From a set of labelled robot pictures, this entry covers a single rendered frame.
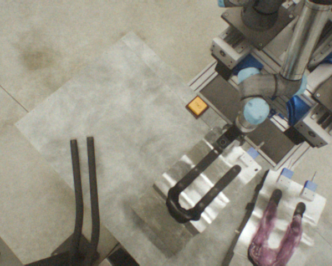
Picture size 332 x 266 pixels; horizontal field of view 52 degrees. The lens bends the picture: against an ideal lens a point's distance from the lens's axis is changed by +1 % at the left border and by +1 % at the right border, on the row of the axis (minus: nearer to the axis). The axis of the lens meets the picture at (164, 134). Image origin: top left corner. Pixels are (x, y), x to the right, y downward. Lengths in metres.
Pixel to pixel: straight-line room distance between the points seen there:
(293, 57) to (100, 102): 0.86
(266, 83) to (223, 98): 1.10
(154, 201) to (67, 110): 0.57
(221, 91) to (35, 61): 1.34
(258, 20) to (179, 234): 0.91
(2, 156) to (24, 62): 0.69
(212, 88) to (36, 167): 1.27
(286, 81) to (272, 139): 1.11
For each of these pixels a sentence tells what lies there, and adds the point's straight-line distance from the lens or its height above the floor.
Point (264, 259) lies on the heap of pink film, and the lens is 1.45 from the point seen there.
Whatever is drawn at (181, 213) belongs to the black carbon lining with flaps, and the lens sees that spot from 1.41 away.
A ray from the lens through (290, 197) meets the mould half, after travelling 1.54.
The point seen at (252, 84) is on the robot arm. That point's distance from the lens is 1.17.
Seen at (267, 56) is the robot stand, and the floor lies 0.95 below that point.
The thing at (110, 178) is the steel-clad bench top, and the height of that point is 0.80.
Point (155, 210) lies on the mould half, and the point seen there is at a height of 0.86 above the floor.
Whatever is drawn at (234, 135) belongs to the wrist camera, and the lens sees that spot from 1.28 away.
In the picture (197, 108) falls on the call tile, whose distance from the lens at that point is 1.54.
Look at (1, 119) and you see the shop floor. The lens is 2.59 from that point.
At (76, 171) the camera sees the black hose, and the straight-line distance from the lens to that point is 1.47.
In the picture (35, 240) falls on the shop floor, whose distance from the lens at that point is 2.39.
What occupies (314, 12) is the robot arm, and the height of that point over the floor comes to 1.48.
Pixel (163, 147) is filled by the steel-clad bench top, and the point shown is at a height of 0.80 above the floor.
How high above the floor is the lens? 2.28
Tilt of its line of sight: 75 degrees down
